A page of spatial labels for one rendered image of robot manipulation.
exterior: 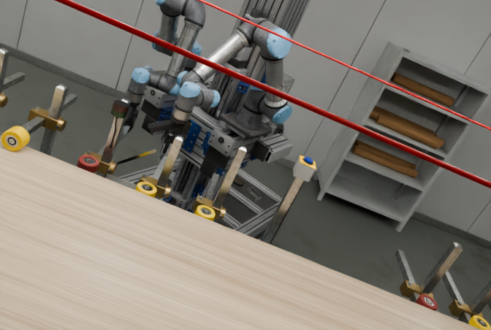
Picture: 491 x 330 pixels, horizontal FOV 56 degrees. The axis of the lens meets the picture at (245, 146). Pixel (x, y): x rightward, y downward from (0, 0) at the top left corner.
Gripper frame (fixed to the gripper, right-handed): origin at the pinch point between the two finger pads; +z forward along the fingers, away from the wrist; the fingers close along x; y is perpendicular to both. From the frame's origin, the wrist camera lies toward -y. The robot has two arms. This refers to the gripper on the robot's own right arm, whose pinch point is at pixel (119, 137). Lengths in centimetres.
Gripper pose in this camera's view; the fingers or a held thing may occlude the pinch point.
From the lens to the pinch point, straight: 231.0
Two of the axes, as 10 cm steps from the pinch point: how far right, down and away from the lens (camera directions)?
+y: 0.8, -3.9, 9.1
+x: -9.2, -3.9, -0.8
